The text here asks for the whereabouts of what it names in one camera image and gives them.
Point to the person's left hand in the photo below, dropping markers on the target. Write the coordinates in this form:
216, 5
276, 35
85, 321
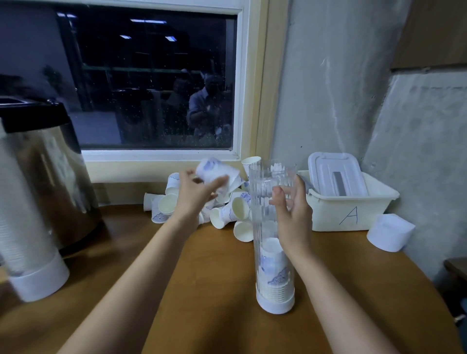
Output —
191, 208

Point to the person's right hand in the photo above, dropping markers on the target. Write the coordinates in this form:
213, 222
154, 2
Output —
298, 222

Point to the pile of paper cups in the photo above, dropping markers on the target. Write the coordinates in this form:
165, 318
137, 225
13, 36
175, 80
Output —
219, 215

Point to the single blue-printed paper cup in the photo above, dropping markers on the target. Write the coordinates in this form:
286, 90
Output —
215, 171

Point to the nested stack of paper cups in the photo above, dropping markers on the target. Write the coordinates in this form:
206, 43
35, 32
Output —
274, 277
18, 219

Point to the person's right forearm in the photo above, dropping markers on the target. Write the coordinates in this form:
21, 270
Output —
339, 306

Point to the person's left forearm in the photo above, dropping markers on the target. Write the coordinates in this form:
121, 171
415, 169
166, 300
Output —
128, 299

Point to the white plastic lid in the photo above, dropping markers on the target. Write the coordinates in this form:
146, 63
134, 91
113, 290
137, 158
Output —
335, 173

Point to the translucent plastic box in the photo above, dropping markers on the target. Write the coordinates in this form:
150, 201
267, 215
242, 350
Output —
365, 213

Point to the white framed window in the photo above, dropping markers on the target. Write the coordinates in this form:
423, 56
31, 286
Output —
153, 80

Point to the stainless steel water dispenser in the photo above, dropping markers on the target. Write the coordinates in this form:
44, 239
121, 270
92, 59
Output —
51, 175

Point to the dark wooden side counter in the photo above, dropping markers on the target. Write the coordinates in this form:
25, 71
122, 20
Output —
456, 268

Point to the brown wooden wall cabinet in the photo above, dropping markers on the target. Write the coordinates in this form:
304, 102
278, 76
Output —
430, 33

